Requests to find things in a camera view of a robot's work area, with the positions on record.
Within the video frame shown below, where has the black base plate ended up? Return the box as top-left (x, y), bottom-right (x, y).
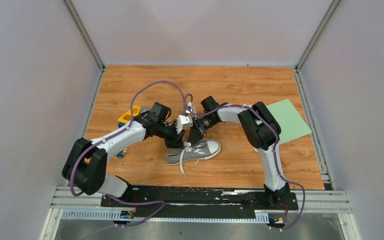
top-left (120, 185), bottom-right (299, 219)

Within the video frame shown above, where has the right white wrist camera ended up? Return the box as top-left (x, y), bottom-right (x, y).
top-left (185, 101), bottom-right (196, 116)

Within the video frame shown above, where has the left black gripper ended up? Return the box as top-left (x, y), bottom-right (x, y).
top-left (156, 120), bottom-right (186, 150)

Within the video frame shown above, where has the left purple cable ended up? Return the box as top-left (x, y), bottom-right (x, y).
top-left (69, 80), bottom-right (188, 229)

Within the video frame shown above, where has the green clipboard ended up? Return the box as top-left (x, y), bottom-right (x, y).
top-left (267, 99), bottom-right (312, 145)

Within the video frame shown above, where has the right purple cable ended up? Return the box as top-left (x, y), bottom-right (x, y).
top-left (183, 93), bottom-right (307, 232)

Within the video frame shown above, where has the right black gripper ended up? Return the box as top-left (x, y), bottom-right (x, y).
top-left (186, 115), bottom-right (218, 148)

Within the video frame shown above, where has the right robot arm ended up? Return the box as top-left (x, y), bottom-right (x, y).
top-left (187, 95), bottom-right (291, 209)

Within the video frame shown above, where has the silver microphone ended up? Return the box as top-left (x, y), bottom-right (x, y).
top-left (140, 106), bottom-right (150, 114)

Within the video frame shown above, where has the white shoelace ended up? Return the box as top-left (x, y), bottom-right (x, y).
top-left (178, 140), bottom-right (212, 177)

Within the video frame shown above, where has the yellow toy block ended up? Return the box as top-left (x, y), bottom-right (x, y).
top-left (117, 105), bottom-right (141, 128)

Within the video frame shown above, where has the grey canvas sneaker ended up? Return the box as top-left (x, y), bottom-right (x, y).
top-left (165, 139), bottom-right (222, 166)

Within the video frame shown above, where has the purple cable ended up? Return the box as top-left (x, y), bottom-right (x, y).
top-left (69, 80), bottom-right (188, 229)
top-left (183, 93), bottom-right (307, 232)

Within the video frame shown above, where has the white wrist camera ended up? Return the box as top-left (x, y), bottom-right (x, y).
top-left (185, 101), bottom-right (196, 116)
top-left (175, 114), bottom-right (194, 134)

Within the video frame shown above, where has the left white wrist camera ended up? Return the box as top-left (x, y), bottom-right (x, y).
top-left (175, 114), bottom-right (194, 134)

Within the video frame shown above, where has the blue red toy car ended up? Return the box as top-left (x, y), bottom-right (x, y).
top-left (116, 148), bottom-right (128, 159)

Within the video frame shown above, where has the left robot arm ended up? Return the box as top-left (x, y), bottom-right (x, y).
top-left (61, 102), bottom-right (185, 207)

